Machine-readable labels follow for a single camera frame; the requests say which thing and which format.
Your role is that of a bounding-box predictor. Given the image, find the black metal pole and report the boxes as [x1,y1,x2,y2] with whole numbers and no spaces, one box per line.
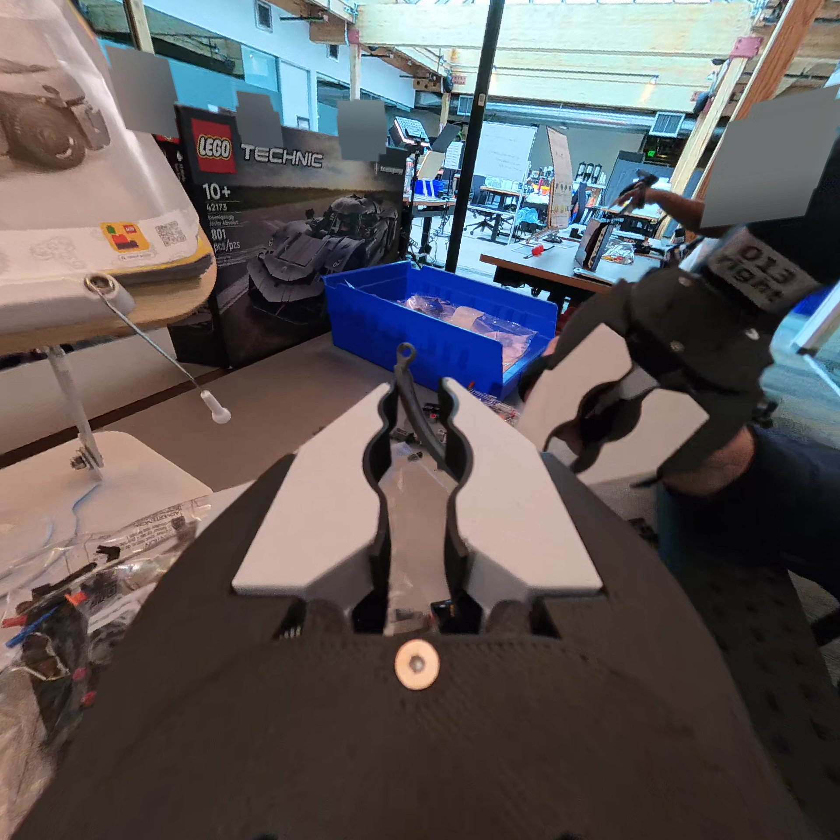
[445,0,506,273]

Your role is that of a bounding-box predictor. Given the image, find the lego instruction booklet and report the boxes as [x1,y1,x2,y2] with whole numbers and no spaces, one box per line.
[0,0,217,290]

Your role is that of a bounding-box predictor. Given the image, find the person's right forearm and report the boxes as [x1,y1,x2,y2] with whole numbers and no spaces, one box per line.
[656,427,840,581]

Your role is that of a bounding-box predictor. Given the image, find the clear bag with warning print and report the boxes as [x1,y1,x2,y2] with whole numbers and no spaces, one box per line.
[85,495,214,565]

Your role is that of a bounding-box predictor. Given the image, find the metal page holder wire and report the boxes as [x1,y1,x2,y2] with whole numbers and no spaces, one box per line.
[84,273,232,425]

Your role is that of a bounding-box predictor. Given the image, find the cardboard sign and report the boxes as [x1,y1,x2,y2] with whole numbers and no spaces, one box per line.
[546,126,575,231]

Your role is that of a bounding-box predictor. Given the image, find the wooden table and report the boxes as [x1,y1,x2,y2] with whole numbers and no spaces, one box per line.
[479,233,664,296]

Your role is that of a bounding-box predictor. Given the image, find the blue plastic bin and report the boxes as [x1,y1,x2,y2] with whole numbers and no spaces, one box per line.
[322,259,560,403]

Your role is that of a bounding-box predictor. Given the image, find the clear bag in bin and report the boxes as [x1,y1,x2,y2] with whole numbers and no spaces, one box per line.
[397,294,540,378]

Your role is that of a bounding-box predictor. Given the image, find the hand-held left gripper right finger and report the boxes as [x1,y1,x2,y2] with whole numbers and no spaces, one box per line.
[438,376,605,627]

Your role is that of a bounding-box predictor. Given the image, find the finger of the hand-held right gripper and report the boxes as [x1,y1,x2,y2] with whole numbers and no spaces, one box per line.
[517,325,636,455]
[567,384,715,488]

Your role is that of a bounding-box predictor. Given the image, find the pile of lego pieces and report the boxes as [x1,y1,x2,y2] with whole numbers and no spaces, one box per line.
[390,384,521,463]

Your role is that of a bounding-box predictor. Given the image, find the clear bag of dark parts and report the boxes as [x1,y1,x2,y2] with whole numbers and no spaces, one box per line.
[0,545,139,756]

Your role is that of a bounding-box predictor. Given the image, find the wooden support post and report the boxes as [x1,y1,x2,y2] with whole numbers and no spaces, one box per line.
[692,0,826,204]

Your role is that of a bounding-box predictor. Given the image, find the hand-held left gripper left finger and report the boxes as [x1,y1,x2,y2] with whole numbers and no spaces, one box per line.
[231,382,400,627]

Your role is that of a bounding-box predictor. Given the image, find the person's right hand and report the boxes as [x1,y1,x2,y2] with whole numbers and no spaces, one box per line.
[661,423,757,500]

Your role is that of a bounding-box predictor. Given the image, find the studio light panel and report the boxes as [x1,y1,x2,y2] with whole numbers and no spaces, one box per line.
[388,117,435,153]

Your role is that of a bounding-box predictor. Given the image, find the black lego set box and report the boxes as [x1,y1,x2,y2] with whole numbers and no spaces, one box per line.
[167,104,409,370]

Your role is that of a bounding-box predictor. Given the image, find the whiteboard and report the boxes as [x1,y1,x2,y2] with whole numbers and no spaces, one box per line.
[472,123,538,181]

